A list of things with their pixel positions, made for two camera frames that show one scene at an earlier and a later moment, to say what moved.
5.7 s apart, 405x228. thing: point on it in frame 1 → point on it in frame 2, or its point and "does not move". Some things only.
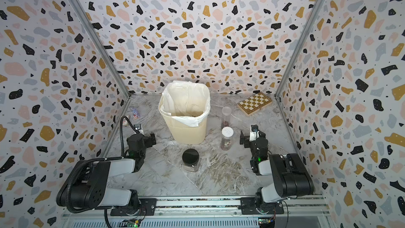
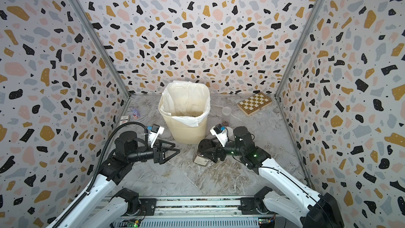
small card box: x=125 y=122 does not move
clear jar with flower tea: x=190 y=169 → x=201 y=161
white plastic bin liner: x=187 y=102 does not move
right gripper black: x=246 y=139 → x=220 y=149
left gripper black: x=147 y=140 → x=160 y=158
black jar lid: x=190 y=157 → x=206 y=143
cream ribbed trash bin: x=181 y=133 does not move
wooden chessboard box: x=250 y=105 does not move
